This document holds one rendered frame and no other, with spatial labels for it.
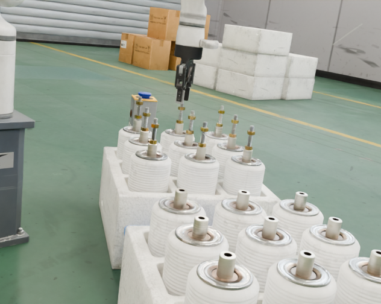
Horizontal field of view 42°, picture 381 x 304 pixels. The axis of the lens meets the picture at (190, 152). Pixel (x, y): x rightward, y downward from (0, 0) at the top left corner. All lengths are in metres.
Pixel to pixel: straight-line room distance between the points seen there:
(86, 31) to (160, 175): 5.86
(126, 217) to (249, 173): 0.30
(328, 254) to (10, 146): 0.72
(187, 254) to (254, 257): 0.11
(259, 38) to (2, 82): 2.95
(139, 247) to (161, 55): 4.31
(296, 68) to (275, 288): 3.71
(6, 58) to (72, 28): 5.68
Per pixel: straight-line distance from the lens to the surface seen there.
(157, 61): 5.11
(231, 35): 4.12
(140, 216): 1.13
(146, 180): 1.14
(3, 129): 1.17
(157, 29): 5.24
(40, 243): 1.29
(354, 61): 6.88
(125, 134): 1.36
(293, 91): 4.35
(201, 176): 1.16
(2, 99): 1.18
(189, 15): 1.35
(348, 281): 0.78
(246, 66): 4.01
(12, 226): 1.27
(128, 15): 7.25
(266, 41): 3.99
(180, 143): 1.30
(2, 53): 1.16
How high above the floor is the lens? 0.58
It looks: 15 degrees down
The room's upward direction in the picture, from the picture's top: 8 degrees clockwise
